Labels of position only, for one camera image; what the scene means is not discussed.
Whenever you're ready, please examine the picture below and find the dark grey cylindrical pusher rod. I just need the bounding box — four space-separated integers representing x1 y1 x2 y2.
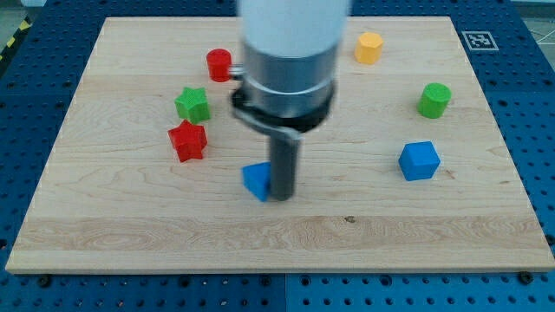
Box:
270 137 299 201

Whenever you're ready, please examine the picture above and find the blue triangle block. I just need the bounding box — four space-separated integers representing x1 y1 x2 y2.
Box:
241 162 271 202

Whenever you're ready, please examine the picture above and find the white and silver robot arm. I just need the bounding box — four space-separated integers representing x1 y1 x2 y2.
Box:
230 0 352 201

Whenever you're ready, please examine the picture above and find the red star block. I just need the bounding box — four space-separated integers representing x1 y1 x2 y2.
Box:
167 120 207 162

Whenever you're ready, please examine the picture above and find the green star block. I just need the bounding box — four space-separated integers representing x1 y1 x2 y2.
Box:
174 87 211 124

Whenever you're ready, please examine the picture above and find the red cylinder block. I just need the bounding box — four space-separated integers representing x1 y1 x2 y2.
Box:
206 49 232 82

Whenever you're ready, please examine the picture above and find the light wooden board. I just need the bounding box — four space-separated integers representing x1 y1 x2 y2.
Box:
6 16 554 275

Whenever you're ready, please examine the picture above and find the blue cube block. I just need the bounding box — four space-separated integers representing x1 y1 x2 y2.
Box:
398 141 441 181

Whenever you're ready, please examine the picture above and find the yellow hexagon block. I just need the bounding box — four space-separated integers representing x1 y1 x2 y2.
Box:
354 32 383 65

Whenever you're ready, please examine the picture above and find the green cylinder block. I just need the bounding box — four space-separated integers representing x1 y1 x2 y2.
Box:
417 82 452 119

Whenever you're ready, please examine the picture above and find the white fiducial marker tag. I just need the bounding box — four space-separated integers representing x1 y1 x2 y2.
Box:
461 30 499 51

